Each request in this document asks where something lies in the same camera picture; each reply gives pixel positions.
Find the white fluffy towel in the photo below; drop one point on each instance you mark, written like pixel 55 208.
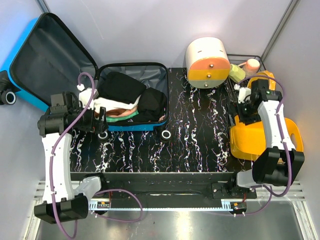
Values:
pixel 112 104

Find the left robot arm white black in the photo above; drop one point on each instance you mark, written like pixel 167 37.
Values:
pixel 60 201

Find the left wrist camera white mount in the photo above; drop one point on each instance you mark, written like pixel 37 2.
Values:
pixel 85 94

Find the black garment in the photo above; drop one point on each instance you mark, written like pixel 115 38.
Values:
pixel 120 87

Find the brown towel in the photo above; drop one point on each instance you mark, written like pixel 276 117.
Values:
pixel 120 112

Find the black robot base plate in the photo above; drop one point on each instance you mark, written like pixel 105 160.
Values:
pixel 215 185

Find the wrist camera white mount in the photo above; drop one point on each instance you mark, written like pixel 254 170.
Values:
pixel 85 94
pixel 243 92

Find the green tie-dye cloth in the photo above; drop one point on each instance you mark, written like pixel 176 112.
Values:
pixel 110 119

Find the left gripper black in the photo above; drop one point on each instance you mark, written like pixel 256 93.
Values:
pixel 94 124

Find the aluminium rail frame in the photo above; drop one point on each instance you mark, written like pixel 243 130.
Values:
pixel 192 216

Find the green faceted cup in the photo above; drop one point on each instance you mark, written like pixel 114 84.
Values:
pixel 236 73

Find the pink floral cloth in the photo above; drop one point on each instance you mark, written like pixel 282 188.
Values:
pixel 132 110

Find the yellow plastic basket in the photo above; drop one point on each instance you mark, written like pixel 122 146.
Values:
pixel 248 142

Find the black clothes pile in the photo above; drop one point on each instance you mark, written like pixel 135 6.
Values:
pixel 151 107

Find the blue fish-print suitcase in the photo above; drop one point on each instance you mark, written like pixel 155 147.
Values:
pixel 48 59

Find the black wire dish rack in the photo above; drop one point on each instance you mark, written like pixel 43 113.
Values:
pixel 237 59

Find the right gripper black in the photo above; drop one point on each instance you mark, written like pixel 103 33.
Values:
pixel 246 120

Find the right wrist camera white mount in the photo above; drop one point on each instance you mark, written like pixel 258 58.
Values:
pixel 243 92

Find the white drawer cabinet with orange drawers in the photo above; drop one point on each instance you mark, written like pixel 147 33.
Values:
pixel 207 63

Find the black marble pattern mat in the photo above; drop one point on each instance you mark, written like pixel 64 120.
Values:
pixel 199 126

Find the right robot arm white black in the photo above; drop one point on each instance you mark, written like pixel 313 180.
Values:
pixel 276 175

